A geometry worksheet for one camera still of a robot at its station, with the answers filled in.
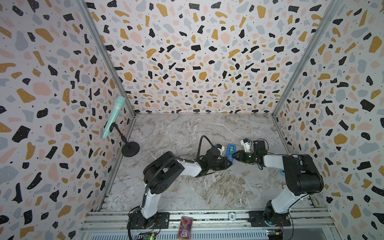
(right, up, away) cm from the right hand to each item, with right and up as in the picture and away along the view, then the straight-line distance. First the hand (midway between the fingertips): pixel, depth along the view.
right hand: (237, 155), depth 96 cm
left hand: (-2, -3, -11) cm, 11 cm away
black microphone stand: (-71, +3, +4) cm, 71 cm away
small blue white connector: (+7, +2, -42) cm, 43 cm away
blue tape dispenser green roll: (-4, +4, -1) cm, 6 cm away
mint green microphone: (-65, +30, -19) cm, 74 cm away
